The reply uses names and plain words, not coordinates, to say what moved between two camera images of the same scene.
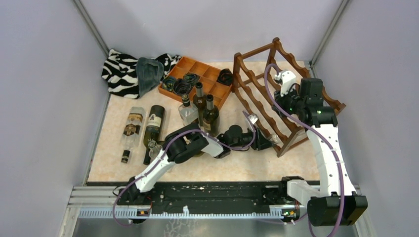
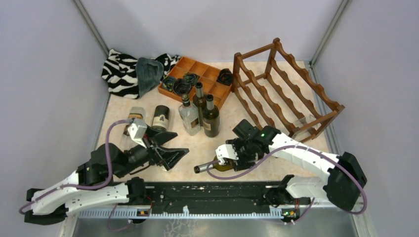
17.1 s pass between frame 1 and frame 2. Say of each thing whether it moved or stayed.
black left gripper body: moved
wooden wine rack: stayed
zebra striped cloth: stayed
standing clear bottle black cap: stayed
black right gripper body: moved
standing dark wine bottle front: stayed
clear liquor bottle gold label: stayed
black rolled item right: stayed
